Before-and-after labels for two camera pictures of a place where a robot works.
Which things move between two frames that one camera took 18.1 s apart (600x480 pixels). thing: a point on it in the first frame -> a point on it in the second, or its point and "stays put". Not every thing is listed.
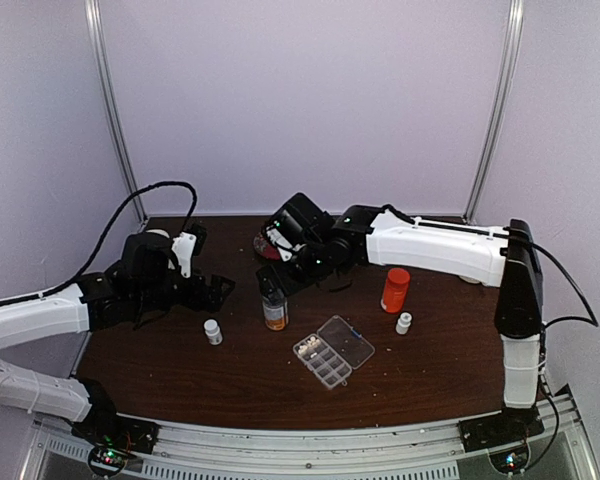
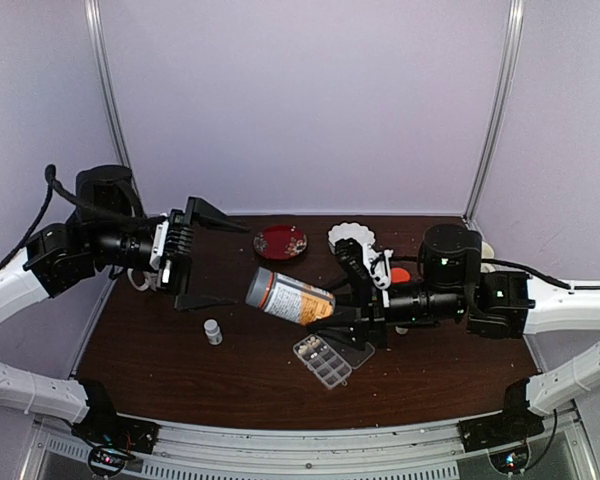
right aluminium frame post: x=498 y=107 stays put
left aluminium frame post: x=98 y=28 stays put
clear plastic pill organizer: x=334 y=351 stays put
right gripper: x=288 y=283 -> x=369 y=320
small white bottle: x=213 y=332 stays put
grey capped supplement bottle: x=276 y=314 -> x=288 y=298
